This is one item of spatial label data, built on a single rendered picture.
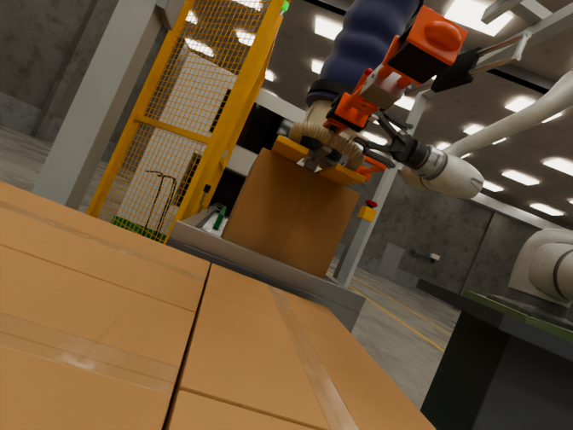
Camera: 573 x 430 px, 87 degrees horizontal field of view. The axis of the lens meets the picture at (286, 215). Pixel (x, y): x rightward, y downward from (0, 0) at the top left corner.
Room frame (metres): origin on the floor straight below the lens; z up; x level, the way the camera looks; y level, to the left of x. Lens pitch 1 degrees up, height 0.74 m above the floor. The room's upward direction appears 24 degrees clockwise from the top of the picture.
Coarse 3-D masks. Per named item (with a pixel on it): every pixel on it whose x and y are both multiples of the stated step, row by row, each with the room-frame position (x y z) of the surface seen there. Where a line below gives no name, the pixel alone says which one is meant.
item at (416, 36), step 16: (432, 16) 0.40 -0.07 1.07; (416, 32) 0.40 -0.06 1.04; (464, 32) 0.40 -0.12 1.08; (400, 48) 0.46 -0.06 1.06; (416, 48) 0.41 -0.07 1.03; (432, 48) 0.40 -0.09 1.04; (384, 64) 0.47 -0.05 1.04; (400, 64) 0.46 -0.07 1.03; (416, 64) 0.44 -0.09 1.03; (432, 64) 0.42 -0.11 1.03; (448, 64) 0.41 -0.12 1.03; (416, 80) 0.48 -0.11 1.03
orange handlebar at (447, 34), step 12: (432, 24) 0.39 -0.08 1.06; (444, 24) 0.38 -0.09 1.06; (432, 36) 0.39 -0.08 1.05; (444, 36) 0.39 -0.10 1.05; (456, 36) 0.39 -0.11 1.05; (456, 48) 0.40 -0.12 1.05; (384, 72) 0.52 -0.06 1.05; (408, 84) 0.53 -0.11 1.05; (360, 96) 0.64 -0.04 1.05; (348, 108) 0.73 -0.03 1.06; (360, 108) 0.69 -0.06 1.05; (372, 108) 0.66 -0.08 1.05; (336, 132) 0.94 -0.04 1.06; (372, 168) 1.20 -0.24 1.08; (384, 168) 1.11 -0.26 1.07
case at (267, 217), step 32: (256, 160) 1.09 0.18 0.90; (288, 160) 1.06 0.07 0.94; (256, 192) 1.05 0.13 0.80; (288, 192) 1.07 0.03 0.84; (320, 192) 1.09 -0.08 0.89; (352, 192) 1.11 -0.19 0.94; (256, 224) 1.06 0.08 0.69; (288, 224) 1.08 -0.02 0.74; (320, 224) 1.10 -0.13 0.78; (288, 256) 1.09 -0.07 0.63; (320, 256) 1.11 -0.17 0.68
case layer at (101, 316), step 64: (0, 192) 0.69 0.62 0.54; (0, 256) 0.41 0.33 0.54; (64, 256) 0.50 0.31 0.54; (128, 256) 0.63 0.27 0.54; (192, 256) 0.87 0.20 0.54; (0, 320) 0.30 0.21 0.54; (64, 320) 0.34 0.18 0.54; (128, 320) 0.39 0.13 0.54; (192, 320) 0.47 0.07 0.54; (256, 320) 0.59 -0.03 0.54; (320, 320) 0.78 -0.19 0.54; (0, 384) 0.23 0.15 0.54; (64, 384) 0.26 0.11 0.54; (128, 384) 0.29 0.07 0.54; (192, 384) 0.32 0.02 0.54; (256, 384) 0.37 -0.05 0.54; (320, 384) 0.44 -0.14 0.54; (384, 384) 0.55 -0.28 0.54
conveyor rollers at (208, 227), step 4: (216, 212) 3.03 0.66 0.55; (212, 216) 2.49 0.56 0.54; (216, 216) 2.59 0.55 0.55; (224, 216) 3.05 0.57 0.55; (208, 220) 1.97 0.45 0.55; (212, 220) 2.14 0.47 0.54; (224, 220) 2.52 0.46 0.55; (208, 224) 1.79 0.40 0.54; (212, 224) 1.88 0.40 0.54; (220, 224) 2.07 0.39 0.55; (224, 224) 2.17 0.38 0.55; (204, 228) 1.53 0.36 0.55; (208, 228) 1.62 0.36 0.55; (212, 228) 1.71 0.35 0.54; (216, 228) 1.80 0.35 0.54; (220, 228) 1.89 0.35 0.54; (212, 232) 1.53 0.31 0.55; (216, 232) 1.55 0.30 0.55; (220, 232) 1.64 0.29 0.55; (220, 236) 1.47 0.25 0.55
